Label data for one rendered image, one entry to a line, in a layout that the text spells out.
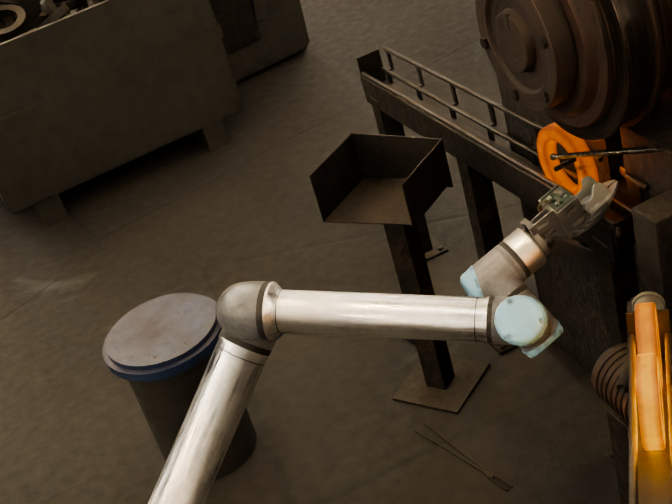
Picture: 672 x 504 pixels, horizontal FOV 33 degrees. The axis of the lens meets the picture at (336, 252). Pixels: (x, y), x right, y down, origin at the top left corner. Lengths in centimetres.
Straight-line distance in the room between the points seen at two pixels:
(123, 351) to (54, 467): 59
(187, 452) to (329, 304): 47
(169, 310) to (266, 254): 96
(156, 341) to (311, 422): 52
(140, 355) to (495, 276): 99
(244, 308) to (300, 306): 11
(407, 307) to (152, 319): 98
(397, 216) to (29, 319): 173
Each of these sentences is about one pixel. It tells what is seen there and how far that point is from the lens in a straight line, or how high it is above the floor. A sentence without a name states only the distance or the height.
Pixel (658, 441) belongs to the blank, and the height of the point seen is 71.
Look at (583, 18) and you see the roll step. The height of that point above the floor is 118.
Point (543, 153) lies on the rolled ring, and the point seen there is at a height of 76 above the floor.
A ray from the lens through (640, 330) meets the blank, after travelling 194.
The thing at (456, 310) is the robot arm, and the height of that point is 74.
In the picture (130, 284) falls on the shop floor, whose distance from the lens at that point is 396.
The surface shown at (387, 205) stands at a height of 60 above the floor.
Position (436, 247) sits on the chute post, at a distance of 361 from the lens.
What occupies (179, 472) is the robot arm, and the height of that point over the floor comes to 46.
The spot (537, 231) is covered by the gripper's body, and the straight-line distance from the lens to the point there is 226.
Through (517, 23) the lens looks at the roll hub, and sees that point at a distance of 211.
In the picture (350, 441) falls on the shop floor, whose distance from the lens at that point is 301.
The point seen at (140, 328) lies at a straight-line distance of 292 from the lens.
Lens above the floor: 200
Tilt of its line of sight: 32 degrees down
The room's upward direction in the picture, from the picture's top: 17 degrees counter-clockwise
